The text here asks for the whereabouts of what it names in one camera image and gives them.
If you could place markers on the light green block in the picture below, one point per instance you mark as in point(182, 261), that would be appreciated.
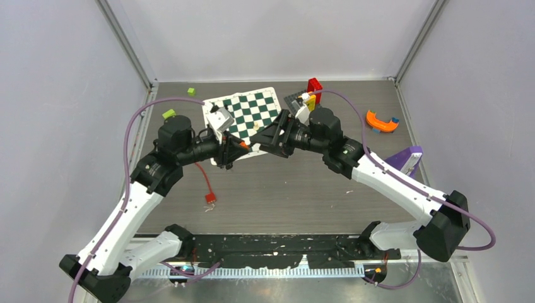
point(168, 114)

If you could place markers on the yellow building block tower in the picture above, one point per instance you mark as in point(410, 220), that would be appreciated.
point(310, 101)

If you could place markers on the dark grey building baseplate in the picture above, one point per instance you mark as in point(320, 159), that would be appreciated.
point(294, 102)

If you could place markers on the green white chess mat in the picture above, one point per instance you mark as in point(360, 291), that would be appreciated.
point(261, 105)

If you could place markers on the red building block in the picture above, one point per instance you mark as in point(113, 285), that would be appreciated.
point(313, 86)

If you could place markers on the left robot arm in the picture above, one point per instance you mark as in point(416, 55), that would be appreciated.
point(103, 269)

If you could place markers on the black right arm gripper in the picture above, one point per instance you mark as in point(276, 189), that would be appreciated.
point(284, 122)

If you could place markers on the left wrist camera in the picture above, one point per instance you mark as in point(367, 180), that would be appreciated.
point(219, 120)

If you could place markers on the purple white device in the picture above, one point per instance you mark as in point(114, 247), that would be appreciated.
point(407, 160)

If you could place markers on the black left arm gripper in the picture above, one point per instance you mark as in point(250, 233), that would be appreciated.
point(228, 151)

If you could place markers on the orange curved toy track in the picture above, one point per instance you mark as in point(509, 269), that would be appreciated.
point(380, 126)

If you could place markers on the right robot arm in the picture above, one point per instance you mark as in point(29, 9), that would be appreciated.
point(440, 220)

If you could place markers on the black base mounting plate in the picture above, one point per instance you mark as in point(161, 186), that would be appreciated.
point(272, 251)

